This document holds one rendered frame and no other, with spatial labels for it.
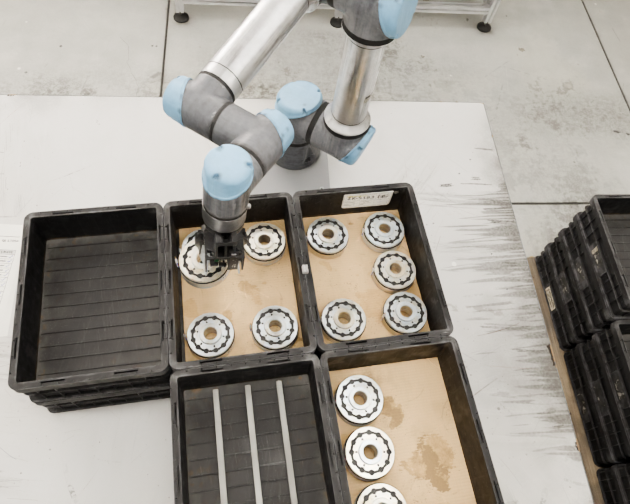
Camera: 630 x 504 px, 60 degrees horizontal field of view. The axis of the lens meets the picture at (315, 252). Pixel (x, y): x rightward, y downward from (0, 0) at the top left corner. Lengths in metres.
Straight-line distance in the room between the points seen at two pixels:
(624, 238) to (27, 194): 1.89
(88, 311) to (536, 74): 2.63
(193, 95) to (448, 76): 2.25
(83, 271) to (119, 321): 0.16
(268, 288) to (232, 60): 0.55
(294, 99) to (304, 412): 0.75
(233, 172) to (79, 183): 0.90
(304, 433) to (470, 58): 2.44
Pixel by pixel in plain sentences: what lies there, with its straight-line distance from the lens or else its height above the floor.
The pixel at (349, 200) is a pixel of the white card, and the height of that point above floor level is 0.89.
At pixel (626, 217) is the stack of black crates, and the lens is 2.21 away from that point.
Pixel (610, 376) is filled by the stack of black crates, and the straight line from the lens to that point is 2.03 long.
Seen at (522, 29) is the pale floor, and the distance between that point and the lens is 3.53.
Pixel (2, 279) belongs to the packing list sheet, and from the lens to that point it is 1.59.
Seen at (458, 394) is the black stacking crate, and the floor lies 0.89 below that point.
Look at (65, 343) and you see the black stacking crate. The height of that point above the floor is 0.83.
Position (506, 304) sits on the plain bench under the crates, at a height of 0.70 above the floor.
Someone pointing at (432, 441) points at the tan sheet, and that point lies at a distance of 1.25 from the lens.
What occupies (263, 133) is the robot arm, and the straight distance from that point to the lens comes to 0.90.
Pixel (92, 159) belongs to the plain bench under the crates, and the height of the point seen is 0.70.
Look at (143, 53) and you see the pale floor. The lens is 3.03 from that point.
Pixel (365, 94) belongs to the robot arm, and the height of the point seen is 1.12.
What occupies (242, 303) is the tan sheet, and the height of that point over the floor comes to 0.83.
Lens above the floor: 2.01
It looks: 61 degrees down
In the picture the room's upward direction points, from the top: 11 degrees clockwise
